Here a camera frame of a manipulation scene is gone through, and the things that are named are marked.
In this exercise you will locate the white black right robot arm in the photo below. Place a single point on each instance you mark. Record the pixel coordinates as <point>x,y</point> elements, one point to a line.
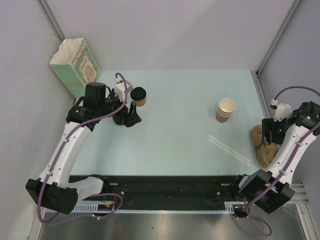
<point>294,131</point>

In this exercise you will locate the stack of brown paper cups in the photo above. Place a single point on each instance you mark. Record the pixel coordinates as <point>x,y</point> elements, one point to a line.
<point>225,109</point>

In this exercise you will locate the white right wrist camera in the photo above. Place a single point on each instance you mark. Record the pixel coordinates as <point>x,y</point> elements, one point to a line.
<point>281,110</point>

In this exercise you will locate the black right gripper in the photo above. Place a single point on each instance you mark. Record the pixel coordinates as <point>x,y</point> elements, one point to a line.
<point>269,124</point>

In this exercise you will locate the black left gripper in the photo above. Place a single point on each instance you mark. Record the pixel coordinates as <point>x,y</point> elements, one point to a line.
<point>128,119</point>

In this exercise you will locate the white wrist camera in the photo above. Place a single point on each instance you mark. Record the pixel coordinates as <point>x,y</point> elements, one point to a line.
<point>281,110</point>
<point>119,88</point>

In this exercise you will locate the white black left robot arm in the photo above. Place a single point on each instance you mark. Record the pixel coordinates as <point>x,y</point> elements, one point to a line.
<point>52,189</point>

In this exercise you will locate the black plastic cup lid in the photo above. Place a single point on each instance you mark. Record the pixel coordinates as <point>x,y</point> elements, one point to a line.
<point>138,94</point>

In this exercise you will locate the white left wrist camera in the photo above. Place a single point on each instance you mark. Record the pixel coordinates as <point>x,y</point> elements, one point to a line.
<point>119,88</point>

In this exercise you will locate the brown cardboard cup carrier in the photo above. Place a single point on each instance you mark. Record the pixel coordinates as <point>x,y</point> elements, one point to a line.
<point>265,153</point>

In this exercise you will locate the green patterned paper gift bag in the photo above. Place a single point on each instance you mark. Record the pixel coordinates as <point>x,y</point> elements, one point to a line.
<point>75,65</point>

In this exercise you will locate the brown paper coffee cup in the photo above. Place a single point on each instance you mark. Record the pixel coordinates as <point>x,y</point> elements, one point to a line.
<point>140,103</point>

